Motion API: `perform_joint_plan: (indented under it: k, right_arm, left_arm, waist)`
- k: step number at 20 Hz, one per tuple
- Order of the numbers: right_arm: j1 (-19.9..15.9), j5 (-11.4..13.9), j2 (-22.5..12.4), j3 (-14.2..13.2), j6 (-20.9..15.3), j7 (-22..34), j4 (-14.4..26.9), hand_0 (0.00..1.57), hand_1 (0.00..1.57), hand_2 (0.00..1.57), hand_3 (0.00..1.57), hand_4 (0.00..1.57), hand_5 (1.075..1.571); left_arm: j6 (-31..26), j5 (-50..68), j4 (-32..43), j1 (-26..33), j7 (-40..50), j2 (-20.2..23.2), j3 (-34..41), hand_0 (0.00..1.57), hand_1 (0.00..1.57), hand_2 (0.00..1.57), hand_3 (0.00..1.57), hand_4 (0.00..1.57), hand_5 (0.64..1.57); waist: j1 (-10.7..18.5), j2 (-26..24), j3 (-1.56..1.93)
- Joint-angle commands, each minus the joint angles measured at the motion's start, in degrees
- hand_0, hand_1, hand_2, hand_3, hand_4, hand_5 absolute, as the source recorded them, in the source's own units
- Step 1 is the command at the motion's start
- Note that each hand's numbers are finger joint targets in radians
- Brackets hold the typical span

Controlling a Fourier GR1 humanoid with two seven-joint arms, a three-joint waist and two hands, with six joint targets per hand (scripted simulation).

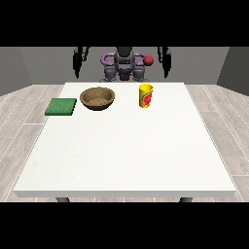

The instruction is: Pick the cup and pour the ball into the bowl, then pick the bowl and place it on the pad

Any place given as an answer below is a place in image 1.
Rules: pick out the brown wooden bowl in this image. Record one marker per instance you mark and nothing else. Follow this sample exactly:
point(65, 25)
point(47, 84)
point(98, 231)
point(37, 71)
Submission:
point(97, 99)

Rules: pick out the dark table leg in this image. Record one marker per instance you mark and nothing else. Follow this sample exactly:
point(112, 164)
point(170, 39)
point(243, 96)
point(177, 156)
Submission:
point(63, 199)
point(185, 199)

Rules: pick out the yellow cup with melon print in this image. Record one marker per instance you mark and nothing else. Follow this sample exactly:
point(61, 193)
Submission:
point(145, 96)

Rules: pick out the small red ball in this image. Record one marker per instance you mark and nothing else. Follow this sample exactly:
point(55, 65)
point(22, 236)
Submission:
point(148, 60)

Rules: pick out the green square pad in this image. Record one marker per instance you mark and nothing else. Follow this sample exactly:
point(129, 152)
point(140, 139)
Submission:
point(61, 107)

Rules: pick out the grey robot trunk purple rings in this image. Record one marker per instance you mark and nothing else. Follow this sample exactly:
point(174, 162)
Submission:
point(123, 66)

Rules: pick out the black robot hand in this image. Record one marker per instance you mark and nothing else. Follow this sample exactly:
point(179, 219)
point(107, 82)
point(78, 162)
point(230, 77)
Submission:
point(166, 63)
point(77, 63)

